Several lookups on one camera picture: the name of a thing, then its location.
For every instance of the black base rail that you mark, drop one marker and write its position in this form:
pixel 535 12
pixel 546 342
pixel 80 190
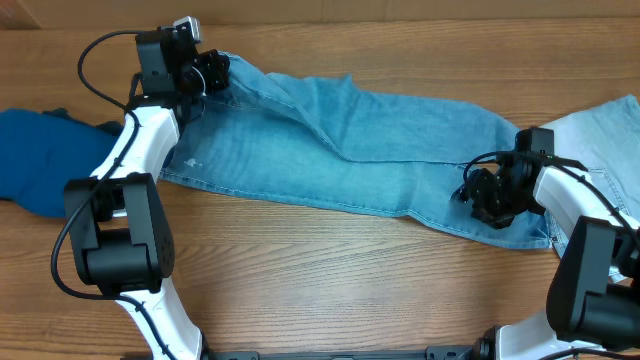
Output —
pixel 340 356

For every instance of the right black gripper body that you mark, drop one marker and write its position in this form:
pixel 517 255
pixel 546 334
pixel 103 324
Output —
pixel 483 195

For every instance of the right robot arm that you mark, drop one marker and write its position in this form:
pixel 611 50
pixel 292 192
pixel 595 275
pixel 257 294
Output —
pixel 592 306

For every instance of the medium blue denim jeans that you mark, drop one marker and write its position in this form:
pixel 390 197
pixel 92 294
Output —
pixel 326 143

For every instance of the dark blue folded cloth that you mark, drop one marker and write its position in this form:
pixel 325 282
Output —
pixel 41 152

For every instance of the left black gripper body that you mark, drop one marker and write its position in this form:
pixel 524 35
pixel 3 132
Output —
pixel 214 78

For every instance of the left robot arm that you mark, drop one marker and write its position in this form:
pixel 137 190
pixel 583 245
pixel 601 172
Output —
pixel 117 244

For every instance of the light washed denim jeans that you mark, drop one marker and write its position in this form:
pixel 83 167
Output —
pixel 605 139

